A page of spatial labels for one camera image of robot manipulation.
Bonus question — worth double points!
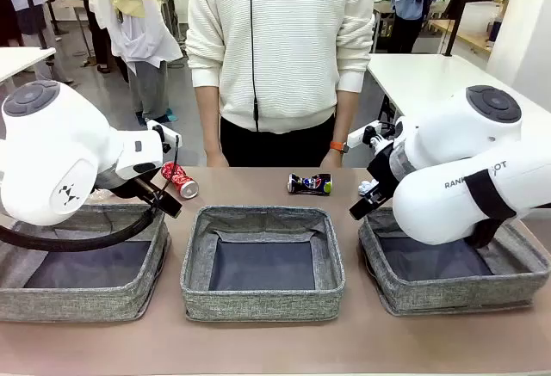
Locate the grey fabric basket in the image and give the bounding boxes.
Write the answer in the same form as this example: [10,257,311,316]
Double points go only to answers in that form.
[179,206,346,323]
[358,206,551,317]
[0,203,172,324]

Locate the bystander in yellow top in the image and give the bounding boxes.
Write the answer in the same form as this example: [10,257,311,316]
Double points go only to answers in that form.
[84,0,185,122]

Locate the small white table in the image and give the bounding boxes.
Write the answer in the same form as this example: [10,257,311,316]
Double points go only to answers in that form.
[0,46,58,85]

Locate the person's right forearm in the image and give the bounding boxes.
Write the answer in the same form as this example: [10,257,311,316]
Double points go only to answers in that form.
[195,85,223,157]

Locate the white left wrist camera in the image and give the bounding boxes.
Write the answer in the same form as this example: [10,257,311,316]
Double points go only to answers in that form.
[145,120,183,150]

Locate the person's black trousers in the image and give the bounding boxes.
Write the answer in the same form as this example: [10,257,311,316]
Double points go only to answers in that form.
[220,113,337,168]

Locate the person's left forearm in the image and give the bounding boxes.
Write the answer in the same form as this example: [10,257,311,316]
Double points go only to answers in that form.
[331,89,362,145]

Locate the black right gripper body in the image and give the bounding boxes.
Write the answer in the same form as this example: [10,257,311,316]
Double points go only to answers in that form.
[366,142,401,194]

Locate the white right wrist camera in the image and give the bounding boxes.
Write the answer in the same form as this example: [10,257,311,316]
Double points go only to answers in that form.
[347,120,395,150]

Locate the person's white knit sweater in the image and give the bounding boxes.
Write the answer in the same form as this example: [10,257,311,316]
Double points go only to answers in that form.
[185,0,376,134]

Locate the crushed dark blue can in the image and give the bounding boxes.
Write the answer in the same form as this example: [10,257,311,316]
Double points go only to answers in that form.
[287,172,333,197]

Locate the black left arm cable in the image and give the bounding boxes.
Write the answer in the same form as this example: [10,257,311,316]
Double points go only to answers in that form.
[0,134,184,253]

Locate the wooden bench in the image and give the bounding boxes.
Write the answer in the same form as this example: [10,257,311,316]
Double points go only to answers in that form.
[430,18,495,55]

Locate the black stand pole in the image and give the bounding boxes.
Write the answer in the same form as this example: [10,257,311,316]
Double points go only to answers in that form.
[443,3,465,58]

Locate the crushed red can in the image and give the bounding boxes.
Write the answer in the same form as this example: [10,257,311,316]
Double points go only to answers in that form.
[161,161,199,200]

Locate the large white table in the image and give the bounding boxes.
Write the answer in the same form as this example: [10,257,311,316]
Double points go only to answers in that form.
[365,52,551,145]

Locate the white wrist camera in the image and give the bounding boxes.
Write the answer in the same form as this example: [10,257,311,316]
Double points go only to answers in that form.
[347,120,395,150]
[145,120,183,150]

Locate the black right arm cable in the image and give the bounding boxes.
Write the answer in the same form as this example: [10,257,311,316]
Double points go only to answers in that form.
[464,169,517,250]

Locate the thin black cord on sweater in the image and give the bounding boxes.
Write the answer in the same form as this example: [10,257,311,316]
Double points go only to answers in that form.
[248,0,261,133]

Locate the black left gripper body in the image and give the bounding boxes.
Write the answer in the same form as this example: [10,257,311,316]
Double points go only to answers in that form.
[97,176,147,200]

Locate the white storage box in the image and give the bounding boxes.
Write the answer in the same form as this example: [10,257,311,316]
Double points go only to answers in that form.
[466,1,505,42]

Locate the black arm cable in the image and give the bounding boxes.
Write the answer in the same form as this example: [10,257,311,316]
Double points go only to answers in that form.
[0,134,184,253]
[464,169,517,250]

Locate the person's left hand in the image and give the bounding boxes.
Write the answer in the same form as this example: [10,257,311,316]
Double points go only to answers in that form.
[320,150,345,168]

